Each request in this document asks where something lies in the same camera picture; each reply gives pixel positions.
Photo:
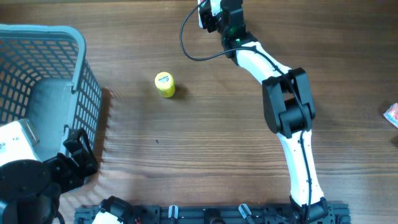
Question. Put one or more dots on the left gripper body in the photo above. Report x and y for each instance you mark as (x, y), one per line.
(66, 174)

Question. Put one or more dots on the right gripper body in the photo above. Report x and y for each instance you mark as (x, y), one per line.
(212, 22)

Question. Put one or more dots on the yellow lid jar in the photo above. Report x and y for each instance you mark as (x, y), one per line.
(164, 82)

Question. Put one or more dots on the red juice carton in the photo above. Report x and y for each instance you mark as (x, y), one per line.
(392, 114)

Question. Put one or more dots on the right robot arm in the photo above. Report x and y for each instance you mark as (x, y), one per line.
(287, 101)

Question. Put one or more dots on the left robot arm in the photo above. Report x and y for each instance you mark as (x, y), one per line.
(31, 190)

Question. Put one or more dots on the white barcode scanner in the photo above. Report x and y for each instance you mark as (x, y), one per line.
(199, 16)

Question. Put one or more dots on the grey plastic mesh basket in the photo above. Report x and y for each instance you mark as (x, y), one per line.
(46, 79)

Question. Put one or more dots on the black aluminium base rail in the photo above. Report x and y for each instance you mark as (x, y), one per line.
(266, 214)

